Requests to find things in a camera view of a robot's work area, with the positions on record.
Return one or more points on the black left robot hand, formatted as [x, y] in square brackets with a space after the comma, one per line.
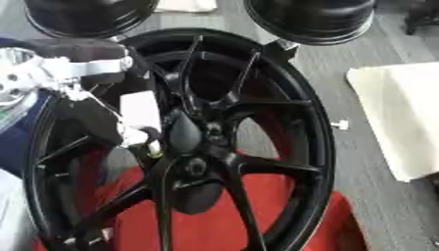
[86, 117]

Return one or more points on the white pin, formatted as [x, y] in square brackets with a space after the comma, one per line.
[155, 149]
[341, 124]

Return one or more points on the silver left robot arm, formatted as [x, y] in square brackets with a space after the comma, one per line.
[12, 81]

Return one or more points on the black round wheel rim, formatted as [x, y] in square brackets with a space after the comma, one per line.
[311, 19]
[86, 16]

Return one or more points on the black spoked wheel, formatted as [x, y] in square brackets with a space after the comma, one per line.
[268, 170]

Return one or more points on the white paper sheet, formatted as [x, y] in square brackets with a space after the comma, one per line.
[186, 5]

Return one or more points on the cream white cloth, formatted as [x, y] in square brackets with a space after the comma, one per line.
[400, 117]

